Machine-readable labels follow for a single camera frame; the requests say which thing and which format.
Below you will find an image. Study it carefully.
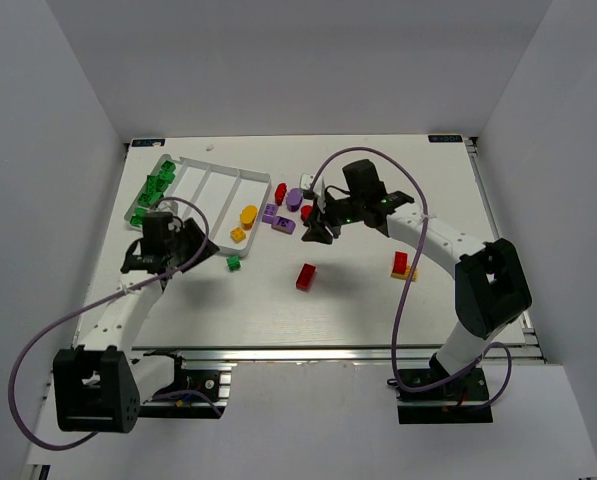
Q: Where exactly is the green lego pair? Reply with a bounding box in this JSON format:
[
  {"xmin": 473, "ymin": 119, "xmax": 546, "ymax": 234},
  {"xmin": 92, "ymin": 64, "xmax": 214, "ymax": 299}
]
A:
[{"xmin": 137, "ymin": 175, "xmax": 158, "ymax": 208}]

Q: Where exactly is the purple square lego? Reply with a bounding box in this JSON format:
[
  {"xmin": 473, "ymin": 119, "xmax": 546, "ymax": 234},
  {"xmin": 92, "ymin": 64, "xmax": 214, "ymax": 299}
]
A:
[{"xmin": 261, "ymin": 203, "xmax": 278, "ymax": 224}]

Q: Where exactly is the white divided sorting tray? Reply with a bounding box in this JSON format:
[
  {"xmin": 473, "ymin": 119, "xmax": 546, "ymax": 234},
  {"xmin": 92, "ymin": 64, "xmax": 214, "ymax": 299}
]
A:
[{"xmin": 124, "ymin": 154, "xmax": 271, "ymax": 258}]

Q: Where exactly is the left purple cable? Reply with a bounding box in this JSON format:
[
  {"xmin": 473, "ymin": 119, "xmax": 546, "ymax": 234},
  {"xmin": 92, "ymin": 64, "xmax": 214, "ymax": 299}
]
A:
[{"xmin": 8, "ymin": 196, "xmax": 224, "ymax": 451}]

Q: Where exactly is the green long lego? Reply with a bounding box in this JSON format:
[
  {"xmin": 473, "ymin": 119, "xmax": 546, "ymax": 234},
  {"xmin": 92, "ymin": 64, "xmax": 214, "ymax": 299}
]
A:
[{"xmin": 161, "ymin": 160, "xmax": 176, "ymax": 172}]

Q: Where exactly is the red yellow lego stack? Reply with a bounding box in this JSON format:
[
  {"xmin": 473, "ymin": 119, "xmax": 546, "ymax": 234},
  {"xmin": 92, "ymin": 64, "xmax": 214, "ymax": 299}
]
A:
[{"xmin": 391, "ymin": 251, "xmax": 418, "ymax": 281}]

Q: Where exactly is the purple curved lego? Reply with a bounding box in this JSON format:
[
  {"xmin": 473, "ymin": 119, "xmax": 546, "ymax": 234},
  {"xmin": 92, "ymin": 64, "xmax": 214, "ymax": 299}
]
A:
[{"xmin": 271, "ymin": 216, "xmax": 296, "ymax": 235}]

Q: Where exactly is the green square lego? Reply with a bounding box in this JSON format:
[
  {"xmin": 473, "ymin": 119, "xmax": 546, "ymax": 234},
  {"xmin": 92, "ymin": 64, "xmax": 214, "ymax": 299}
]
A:
[{"xmin": 158, "ymin": 170, "xmax": 175, "ymax": 183}]

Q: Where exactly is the red oval lego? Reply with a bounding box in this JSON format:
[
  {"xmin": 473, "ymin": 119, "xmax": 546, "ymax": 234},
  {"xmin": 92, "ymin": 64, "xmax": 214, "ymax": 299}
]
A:
[{"xmin": 300, "ymin": 205, "xmax": 312, "ymax": 223}]

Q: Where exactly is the yellow oval lego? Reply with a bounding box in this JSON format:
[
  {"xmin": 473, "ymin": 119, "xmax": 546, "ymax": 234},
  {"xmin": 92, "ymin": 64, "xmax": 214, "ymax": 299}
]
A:
[{"xmin": 239, "ymin": 205, "xmax": 258, "ymax": 230}]

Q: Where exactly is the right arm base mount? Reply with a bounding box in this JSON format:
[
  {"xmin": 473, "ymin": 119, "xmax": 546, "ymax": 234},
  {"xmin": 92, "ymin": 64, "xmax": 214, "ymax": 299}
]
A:
[{"xmin": 387, "ymin": 368, "xmax": 493, "ymax": 425}]

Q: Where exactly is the green small cube lego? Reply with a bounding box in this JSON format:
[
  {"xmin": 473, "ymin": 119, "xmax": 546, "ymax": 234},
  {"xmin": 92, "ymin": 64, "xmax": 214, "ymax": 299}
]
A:
[{"xmin": 156, "ymin": 180, "xmax": 169, "ymax": 192}]

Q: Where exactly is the red rectangular lego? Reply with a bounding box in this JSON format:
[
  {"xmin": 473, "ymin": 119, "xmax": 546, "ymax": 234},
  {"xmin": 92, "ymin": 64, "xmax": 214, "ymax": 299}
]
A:
[{"xmin": 295, "ymin": 263, "xmax": 316, "ymax": 291}]

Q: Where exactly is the purple cable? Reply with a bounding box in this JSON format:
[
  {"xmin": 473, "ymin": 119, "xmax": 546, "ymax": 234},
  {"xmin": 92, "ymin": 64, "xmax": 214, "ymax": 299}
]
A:
[
  {"xmin": 308, "ymin": 147, "xmax": 513, "ymax": 411},
  {"xmin": 8, "ymin": 196, "xmax": 224, "ymax": 451}
]

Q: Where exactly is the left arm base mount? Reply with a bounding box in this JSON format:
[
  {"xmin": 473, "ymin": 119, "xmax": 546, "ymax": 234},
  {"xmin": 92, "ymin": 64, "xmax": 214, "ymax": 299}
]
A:
[{"xmin": 130, "ymin": 350, "xmax": 231, "ymax": 420}]

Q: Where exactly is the purple oval lego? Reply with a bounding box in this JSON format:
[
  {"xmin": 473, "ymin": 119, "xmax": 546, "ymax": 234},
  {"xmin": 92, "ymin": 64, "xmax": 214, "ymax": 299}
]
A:
[{"xmin": 286, "ymin": 188, "xmax": 303, "ymax": 212}]

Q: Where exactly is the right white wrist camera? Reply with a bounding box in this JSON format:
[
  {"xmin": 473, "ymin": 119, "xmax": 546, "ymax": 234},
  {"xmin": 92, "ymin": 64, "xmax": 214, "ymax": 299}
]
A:
[{"xmin": 299, "ymin": 173, "xmax": 326, "ymax": 210}]

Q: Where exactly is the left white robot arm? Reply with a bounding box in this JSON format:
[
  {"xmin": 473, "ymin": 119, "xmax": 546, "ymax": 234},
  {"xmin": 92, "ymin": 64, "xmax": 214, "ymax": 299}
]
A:
[{"xmin": 52, "ymin": 212, "xmax": 219, "ymax": 433}]

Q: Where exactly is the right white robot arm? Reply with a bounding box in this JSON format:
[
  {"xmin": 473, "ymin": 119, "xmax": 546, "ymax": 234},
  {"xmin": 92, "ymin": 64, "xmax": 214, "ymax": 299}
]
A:
[{"xmin": 300, "ymin": 159, "xmax": 532, "ymax": 394}]

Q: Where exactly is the green rectangular lego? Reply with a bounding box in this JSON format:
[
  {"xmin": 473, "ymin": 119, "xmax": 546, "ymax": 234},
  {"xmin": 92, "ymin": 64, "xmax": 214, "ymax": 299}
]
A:
[{"xmin": 148, "ymin": 192, "xmax": 163, "ymax": 207}]

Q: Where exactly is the small green number lego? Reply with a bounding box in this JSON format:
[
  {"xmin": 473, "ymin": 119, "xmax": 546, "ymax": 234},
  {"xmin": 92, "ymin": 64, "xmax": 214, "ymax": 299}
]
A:
[{"xmin": 226, "ymin": 255, "xmax": 241, "ymax": 272}]

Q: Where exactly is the red rounded lego upper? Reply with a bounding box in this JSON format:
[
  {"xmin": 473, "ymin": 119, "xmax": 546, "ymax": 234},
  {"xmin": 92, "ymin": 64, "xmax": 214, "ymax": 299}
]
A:
[{"xmin": 274, "ymin": 183, "xmax": 288, "ymax": 206}]

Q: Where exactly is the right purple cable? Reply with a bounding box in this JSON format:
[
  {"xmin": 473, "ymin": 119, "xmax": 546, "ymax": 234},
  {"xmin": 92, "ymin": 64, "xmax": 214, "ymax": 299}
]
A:
[{"xmin": 308, "ymin": 147, "xmax": 513, "ymax": 411}]

